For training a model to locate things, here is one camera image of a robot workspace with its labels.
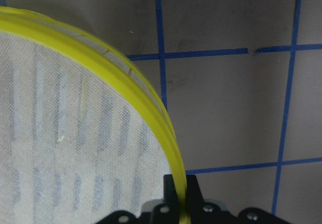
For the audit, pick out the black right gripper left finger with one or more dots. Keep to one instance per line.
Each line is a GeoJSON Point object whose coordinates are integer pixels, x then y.
{"type": "Point", "coordinates": [170, 197]}

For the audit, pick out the yellow rimmed steamer layer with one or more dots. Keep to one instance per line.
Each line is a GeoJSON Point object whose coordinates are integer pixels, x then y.
{"type": "Point", "coordinates": [83, 132]}

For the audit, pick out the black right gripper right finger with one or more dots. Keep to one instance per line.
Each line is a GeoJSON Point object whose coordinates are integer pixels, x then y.
{"type": "Point", "coordinates": [193, 194]}

